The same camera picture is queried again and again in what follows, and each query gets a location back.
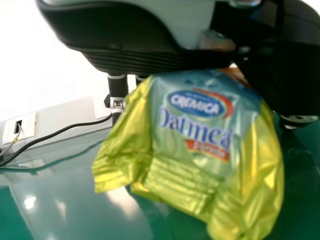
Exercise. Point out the yellow-green biscuit packet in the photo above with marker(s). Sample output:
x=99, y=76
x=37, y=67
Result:
x=190, y=150

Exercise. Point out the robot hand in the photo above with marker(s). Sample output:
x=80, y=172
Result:
x=140, y=35

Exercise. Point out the white socket strip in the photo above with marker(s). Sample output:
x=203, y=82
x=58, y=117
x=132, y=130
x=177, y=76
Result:
x=27, y=125

